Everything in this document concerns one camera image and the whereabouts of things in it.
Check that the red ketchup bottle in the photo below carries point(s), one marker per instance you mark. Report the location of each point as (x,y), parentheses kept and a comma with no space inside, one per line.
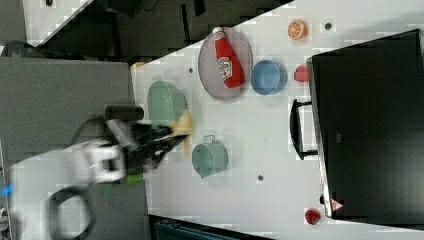
(228,63)

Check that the blue bowl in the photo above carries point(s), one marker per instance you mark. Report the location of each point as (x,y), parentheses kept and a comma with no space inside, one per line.
(268,77)

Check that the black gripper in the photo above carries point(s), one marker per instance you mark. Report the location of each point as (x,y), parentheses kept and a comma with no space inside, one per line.
(142,145)

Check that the grey oval plate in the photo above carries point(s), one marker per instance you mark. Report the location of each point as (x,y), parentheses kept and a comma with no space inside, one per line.
(208,69)

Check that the green spatula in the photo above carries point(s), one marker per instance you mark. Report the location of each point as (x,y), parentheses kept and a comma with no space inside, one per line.
(106,188)

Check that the red strawberry toy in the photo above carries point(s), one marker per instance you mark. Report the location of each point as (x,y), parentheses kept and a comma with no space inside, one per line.
(301,74)

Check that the green mug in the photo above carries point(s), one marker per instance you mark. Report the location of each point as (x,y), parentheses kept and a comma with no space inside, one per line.
(209,157)

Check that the red tomato toy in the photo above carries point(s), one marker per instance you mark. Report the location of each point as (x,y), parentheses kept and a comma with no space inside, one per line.
(312,216)

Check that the green colander bowl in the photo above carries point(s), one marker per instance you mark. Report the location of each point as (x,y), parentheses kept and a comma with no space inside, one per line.
(166,103)

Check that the orange slice toy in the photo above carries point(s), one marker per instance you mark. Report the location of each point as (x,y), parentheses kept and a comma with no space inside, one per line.
(297,30)

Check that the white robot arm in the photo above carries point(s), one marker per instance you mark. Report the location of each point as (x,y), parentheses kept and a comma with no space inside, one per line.
(50,198)

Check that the peeled toy banana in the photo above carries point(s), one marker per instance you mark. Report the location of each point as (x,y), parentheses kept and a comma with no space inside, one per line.
(183,127)

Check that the black toaster oven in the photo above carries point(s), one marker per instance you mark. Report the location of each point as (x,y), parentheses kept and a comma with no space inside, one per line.
(368,112)

